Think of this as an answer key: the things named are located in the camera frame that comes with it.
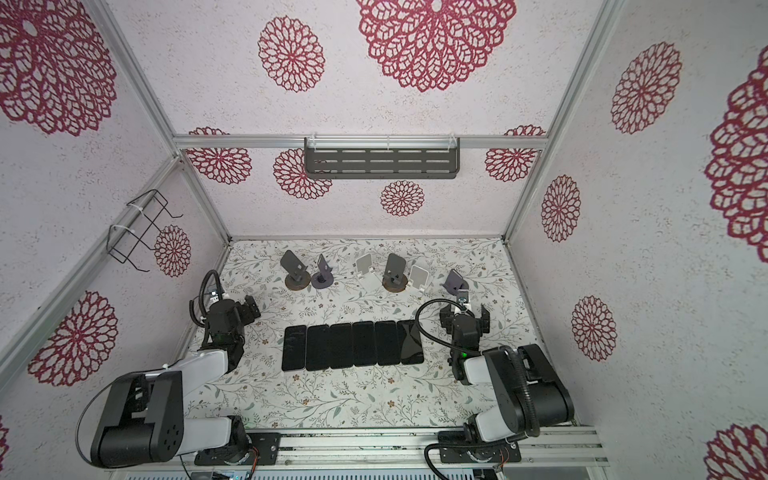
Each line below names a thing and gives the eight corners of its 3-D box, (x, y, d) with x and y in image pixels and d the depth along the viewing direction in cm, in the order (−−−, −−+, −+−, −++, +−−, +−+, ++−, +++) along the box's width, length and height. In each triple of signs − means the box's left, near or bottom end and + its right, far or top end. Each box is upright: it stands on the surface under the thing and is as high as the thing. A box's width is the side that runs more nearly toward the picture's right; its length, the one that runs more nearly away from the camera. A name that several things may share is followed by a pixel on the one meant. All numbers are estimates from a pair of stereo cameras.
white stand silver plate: (419, 297, 105) (421, 282, 98) (407, 282, 109) (409, 266, 102) (429, 292, 106) (432, 277, 99) (417, 278, 110) (419, 262, 103)
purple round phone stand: (312, 285, 108) (307, 268, 101) (325, 271, 112) (320, 254, 105) (325, 292, 107) (321, 275, 99) (337, 278, 111) (334, 260, 103)
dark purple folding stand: (452, 298, 105) (456, 285, 99) (441, 286, 108) (444, 273, 103) (460, 293, 106) (465, 280, 101) (449, 281, 110) (453, 268, 104)
